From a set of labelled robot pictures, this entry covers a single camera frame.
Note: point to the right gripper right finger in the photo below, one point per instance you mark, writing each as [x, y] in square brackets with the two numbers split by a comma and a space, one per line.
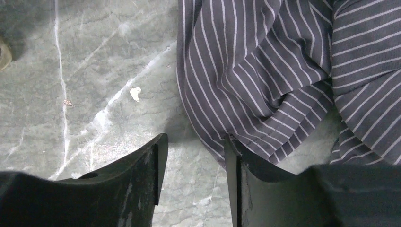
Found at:
[264, 195]

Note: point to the grey striped underwear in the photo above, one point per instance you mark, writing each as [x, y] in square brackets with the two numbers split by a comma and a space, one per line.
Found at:
[268, 72]

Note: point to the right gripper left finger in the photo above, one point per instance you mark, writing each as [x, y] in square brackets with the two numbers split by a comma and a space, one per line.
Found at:
[123, 193]

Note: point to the cream cylindrical drum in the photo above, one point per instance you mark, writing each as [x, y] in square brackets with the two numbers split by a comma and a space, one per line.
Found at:
[5, 54]

